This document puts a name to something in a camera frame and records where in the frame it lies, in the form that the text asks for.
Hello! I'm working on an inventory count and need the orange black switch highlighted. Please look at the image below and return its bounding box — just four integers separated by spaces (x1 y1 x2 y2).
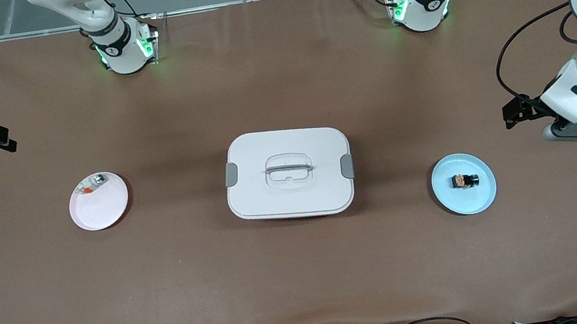
450 171 481 191

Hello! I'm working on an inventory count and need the white lidded storage box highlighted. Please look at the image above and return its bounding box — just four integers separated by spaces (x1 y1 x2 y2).
218 119 361 229

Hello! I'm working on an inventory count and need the pink round plate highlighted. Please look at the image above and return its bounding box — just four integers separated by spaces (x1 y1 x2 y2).
65 169 134 234

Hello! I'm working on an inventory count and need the light blue round plate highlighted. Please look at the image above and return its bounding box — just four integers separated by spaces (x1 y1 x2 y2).
428 149 501 220

